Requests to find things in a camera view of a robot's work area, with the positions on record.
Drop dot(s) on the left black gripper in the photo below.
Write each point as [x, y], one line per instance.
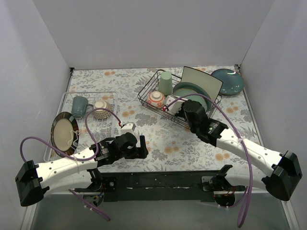
[142, 147]

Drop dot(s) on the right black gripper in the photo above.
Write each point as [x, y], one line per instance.
[181, 112]

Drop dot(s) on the green flower deep plate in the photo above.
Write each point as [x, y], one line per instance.
[184, 93]

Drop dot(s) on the green round plate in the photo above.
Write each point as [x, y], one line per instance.
[209, 104]

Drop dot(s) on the dark teal round plate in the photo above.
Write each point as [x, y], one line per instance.
[191, 86]

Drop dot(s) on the white square plate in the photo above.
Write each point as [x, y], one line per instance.
[204, 80]

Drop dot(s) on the green cup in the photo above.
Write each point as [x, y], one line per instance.
[165, 83]

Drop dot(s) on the orange patterned bowl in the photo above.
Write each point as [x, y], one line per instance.
[156, 99]

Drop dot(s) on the black wire dish rack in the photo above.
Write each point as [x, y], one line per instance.
[152, 85]

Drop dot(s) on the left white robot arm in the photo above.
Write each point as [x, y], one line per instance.
[33, 181]

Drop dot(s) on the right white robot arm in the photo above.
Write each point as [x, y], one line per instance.
[277, 173]

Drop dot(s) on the brown patterned bowl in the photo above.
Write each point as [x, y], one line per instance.
[102, 114]

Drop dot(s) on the floral table mat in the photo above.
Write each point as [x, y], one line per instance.
[171, 146]

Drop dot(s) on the grey blue mug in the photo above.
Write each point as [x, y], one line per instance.
[79, 106]

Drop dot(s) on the black rimmed round plate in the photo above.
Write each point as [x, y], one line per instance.
[65, 134]

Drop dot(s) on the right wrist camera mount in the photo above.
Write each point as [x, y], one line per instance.
[172, 104]

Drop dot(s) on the white wire dish rack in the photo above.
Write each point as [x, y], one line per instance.
[91, 134]

